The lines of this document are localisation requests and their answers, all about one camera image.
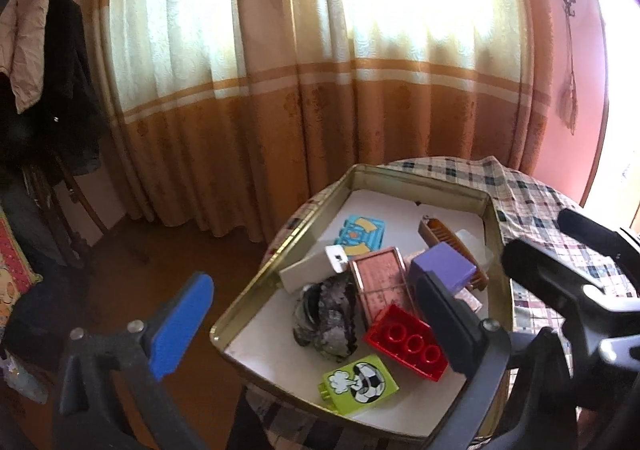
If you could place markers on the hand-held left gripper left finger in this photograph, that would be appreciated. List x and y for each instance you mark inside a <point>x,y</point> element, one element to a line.
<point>180,325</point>

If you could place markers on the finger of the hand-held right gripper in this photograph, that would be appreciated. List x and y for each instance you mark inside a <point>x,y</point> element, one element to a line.
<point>585,225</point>
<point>540,275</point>

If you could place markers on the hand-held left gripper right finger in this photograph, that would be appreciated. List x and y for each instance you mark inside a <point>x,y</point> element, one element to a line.
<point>450,325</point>

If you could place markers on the red toy brick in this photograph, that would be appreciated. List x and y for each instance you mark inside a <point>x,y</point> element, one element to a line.
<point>400,335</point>

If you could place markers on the purple toy block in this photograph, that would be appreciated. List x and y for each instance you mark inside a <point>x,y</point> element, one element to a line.
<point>445,265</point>

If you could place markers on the gold tin box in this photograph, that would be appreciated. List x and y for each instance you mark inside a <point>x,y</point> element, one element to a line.
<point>260,345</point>

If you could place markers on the pink box with rubber band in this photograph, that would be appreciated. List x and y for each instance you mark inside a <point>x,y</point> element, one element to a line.
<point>380,280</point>

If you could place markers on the brown comb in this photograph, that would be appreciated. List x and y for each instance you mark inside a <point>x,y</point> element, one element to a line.
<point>440,232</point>

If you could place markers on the green football toy block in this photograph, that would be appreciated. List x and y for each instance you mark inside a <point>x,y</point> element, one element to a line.
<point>360,380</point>

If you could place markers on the teal toy block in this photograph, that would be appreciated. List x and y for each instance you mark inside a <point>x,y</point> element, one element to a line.
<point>360,230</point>

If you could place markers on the hanging tassel ornament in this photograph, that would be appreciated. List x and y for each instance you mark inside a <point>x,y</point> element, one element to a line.
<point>569,99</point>

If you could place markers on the wooden coat stand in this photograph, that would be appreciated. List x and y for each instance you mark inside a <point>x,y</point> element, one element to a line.
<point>75,190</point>

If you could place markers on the colourful patterned cloth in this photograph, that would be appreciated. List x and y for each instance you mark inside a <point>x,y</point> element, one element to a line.
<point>12,270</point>

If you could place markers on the orange and cream curtain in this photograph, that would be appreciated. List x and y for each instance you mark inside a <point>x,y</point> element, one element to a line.
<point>300,104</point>

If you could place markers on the black hanging coat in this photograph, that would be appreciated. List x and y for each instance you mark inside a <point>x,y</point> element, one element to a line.
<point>70,94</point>

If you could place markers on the beige quilted jacket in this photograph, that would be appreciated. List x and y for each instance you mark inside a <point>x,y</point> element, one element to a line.
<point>25,44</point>

